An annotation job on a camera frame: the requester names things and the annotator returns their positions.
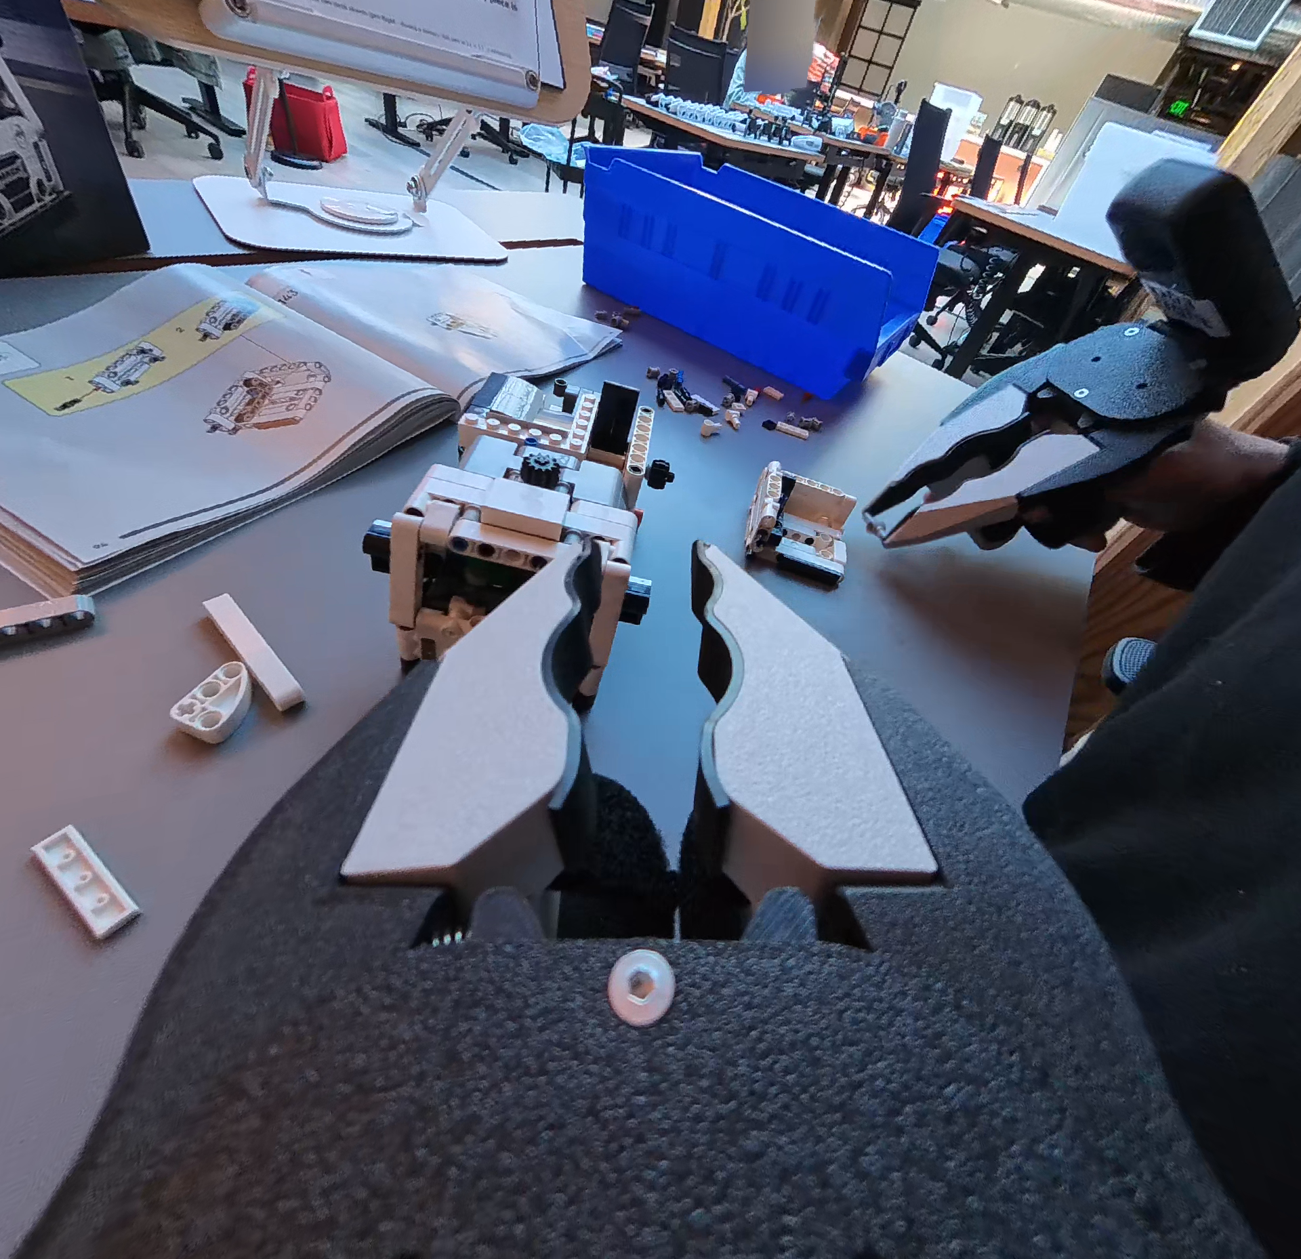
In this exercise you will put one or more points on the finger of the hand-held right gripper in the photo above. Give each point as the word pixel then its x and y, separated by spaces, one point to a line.
pixel 986 491
pixel 965 440

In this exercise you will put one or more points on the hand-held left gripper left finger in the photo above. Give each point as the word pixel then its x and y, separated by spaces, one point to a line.
pixel 456 771

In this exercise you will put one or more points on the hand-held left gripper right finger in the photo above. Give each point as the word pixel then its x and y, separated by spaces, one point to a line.
pixel 813 771

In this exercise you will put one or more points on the white lego panel assembly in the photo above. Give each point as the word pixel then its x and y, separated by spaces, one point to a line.
pixel 813 501

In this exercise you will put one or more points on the pile of small lego parts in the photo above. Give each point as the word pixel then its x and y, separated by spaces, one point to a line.
pixel 789 428

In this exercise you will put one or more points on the white lego tile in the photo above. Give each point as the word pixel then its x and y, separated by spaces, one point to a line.
pixel 253 651

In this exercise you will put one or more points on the white curved lego beam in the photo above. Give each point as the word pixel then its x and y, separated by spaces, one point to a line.
pixel 210 703

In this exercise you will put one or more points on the white green lego truck model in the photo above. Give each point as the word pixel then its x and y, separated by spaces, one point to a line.
pixel 508 507

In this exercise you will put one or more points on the white lego plate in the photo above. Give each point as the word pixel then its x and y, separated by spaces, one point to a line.
pixel 85 880

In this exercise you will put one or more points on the grey lego beam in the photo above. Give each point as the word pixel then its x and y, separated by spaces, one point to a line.
pixel 44 620

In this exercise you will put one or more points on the dark lego set box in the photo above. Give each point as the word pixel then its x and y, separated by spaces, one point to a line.
pixel 61 109

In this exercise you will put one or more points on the person's right hand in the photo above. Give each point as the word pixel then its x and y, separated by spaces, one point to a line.
pixel 1189 475

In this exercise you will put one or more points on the black office chair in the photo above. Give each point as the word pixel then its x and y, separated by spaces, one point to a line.
pixel 625 29
pixel 701 64
pixel 152 81
pixel 920 161
pixel 965 302

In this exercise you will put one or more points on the wooden desk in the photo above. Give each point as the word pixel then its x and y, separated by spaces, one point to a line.
pixel 1037 227

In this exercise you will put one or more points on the white box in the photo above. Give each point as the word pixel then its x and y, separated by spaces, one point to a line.
pixel 1139 171

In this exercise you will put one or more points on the person's shoe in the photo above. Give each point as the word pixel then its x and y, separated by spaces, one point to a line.
pixel 1129 663

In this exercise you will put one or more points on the blue plastic bin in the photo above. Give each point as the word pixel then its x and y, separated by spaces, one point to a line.
pixel 732 263

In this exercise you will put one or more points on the long work table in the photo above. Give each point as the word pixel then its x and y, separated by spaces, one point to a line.
pixel 771 136

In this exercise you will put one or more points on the open instruction booklet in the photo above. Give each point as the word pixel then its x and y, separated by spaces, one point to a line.
pixel 204 445

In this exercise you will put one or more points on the white document holder stand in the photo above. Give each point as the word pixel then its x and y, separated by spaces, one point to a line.
pixel 355 225

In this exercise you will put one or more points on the red bag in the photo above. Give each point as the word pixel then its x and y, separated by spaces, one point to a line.
pixel 300 114

